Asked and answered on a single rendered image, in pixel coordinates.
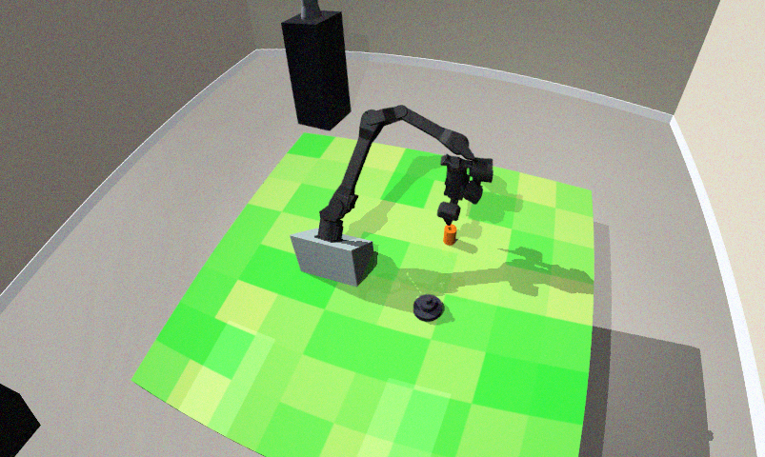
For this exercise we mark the orange knob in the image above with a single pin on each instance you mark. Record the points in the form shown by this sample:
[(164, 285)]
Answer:
[(449, 235)]

